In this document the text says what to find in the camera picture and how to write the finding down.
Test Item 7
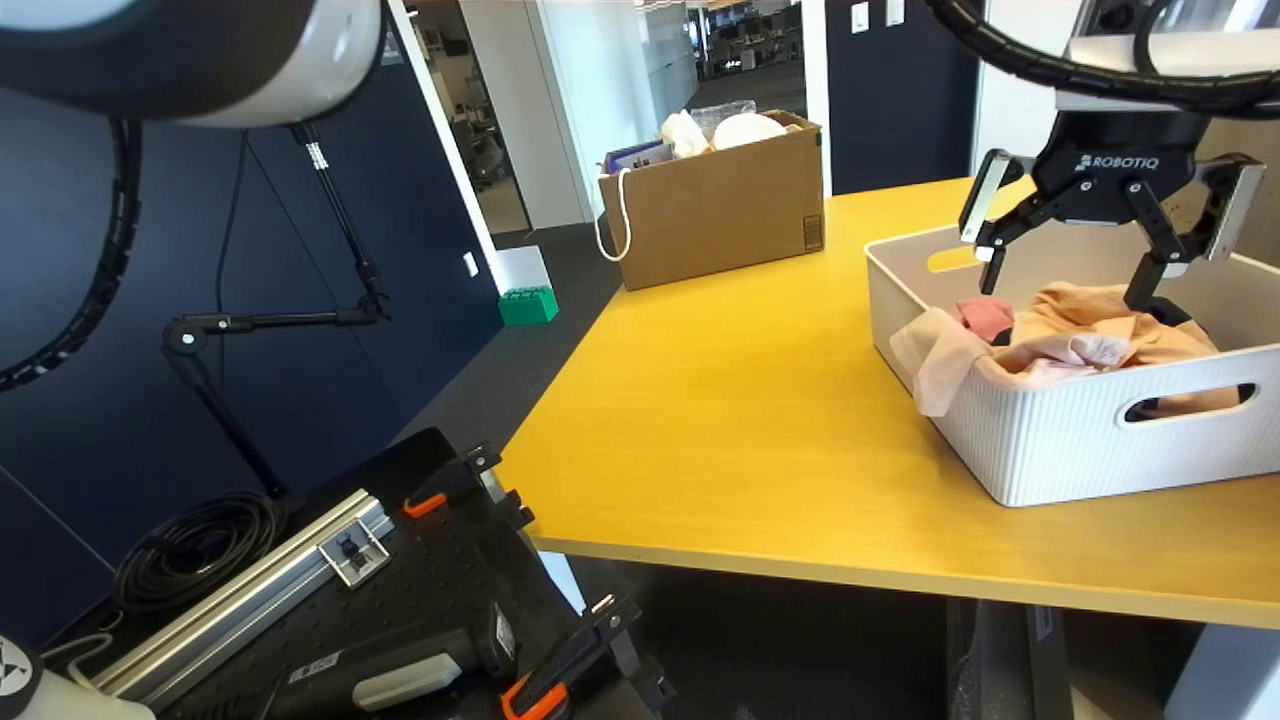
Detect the peach shirt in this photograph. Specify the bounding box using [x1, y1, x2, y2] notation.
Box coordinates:
[888, 279, 1244, 421]

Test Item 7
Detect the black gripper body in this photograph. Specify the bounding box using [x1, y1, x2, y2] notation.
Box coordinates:
[1031, 109, 1210, 226]

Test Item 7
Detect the white cord loop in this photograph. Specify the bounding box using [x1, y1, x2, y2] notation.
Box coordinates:
[592, 171, 641, 270]

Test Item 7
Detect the aluminium profile rail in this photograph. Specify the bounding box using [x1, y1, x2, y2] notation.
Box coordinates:
[89, 486, 398, 705]

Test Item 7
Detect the brown cardboard box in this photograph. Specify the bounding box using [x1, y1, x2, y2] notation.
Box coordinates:
[597, 109, 828, 295]

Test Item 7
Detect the white round object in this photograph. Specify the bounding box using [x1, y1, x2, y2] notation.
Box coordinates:
[655, 109, 713, 161]

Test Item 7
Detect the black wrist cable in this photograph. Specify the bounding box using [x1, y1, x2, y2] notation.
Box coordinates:
[923, 0, 1280, 122]

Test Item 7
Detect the white table leg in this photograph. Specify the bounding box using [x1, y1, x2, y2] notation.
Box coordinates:
[1159, 626, 1280, 720]

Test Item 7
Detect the white round device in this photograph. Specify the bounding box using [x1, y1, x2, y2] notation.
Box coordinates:
[0, 635, 125, 720]

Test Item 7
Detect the white plastic basket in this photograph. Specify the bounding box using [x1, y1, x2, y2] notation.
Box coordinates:
[861, 218, 1280, 511]

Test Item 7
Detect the dark blue partition panel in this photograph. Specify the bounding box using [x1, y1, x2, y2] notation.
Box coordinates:
[0, 53, 513, 651]

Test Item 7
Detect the coiled black cable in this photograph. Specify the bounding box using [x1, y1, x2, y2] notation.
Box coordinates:
[115, 490, 293, 617]

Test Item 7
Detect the orange black clamp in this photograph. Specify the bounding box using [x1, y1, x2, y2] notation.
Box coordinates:
[398, 490, 451, 523]
[497, 678, 570, 720]

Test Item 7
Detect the pink cloth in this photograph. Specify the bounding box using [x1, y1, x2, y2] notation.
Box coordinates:
[954, 291, 1017, 350]

